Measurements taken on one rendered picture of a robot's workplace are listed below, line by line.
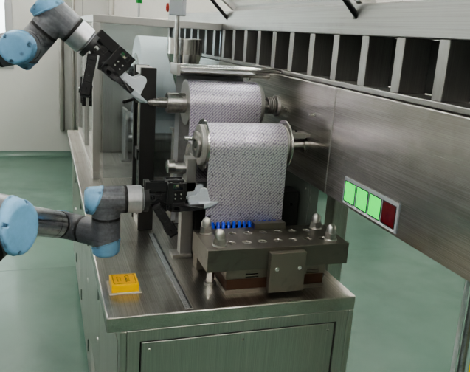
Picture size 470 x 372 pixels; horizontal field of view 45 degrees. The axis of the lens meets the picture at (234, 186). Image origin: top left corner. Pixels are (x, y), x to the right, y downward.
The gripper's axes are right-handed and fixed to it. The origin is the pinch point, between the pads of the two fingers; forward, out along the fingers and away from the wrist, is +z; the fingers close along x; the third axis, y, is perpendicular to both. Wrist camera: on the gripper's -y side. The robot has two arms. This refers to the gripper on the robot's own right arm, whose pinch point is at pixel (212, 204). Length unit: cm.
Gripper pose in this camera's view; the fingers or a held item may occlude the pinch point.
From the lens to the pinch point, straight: 161.9
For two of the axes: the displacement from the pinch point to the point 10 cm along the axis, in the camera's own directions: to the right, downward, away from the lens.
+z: 9.5, -0.2, 3.1
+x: -3.0, -2.6, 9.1
